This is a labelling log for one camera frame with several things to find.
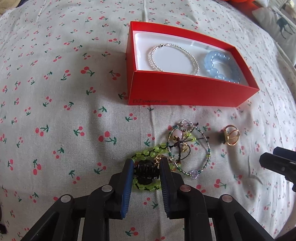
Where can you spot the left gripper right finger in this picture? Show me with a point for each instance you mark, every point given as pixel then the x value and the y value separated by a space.
pixel 170 184

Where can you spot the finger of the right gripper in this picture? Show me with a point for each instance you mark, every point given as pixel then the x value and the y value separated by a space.
pixel 285 153
pixel 278 164

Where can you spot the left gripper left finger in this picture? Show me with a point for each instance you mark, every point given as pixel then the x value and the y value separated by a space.
pixel 122 187

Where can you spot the black hair claw clip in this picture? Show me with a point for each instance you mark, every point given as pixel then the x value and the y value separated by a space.
pixel 146 171

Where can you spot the cherry print bed sheet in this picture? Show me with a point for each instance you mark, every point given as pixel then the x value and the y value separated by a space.
pixel 66 126

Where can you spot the red cardboard box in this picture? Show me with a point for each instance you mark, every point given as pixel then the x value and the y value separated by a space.
pixel 167 65

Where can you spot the deer print pillow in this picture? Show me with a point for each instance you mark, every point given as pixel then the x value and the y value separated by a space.
pixel 279 27

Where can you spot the orange plush pumpkin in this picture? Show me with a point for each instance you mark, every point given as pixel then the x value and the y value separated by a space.
pixel 245 6

